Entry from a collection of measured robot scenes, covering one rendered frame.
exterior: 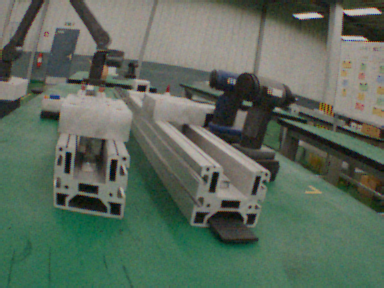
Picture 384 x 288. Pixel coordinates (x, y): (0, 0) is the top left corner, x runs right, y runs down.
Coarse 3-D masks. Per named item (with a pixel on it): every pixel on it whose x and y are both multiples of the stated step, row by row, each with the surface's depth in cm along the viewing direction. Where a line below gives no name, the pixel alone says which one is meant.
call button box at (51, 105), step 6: (42, 102) 97; (48, 102) 98; (54, 102) 98; (60, 102) 99; (42, 108) 97; (48, 108) 98; (54, 108) 99; (60, 108) 99; (42, 114) 98; (48, 114) 98; (54, 114) 99
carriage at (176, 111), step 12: (144, 96) 89; (156, 96) 84; (168, 96) 89; (144, 108) 86; (156, 108) 76; (168, 108) 76; (180, 108) 77; (192, 108) 78; (204, 108) 78; (168, 120) 77; (180, 120) 77; (192, 120) 78; (204, 120) 79; (180, 132) 80
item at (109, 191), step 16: (64, 144) 41; (112, 144) 47; (64, 160) 41; (80, 160) 50; (96, 160) 52; (112, 160) 49; (128, 160) 43; (64, 176) 41; (80, 176) 43; (96, 176) 45; (112, 176) 45; (64, 192) 42; (80, 192) 42; (96, 192) 44; (112, 192) 44; (64, 208) 42; (80, 208) 43; (96, 208) 45; (112, 208) 46
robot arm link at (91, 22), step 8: (72, 0) 119; (80, 0) 119; (80, 8) 120; (88, 8) 121; (80, 16) 121; (88, 16) 121; (88, 24) 122; (96, 24) 122; (96, 32) 122; (104, 32) 123; (96, 40) 123
